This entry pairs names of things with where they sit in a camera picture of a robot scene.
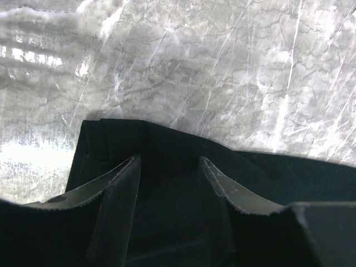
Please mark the black t shirt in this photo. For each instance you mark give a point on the black t shirt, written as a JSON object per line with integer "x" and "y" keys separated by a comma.
{"x": 168, "y": 227}

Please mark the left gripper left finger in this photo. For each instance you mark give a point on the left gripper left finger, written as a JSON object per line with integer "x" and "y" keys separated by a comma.
{"x": 87, "y": 226}

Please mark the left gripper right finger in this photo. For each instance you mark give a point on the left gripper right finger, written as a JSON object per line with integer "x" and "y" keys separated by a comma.
{"x": 245, "y": 229}

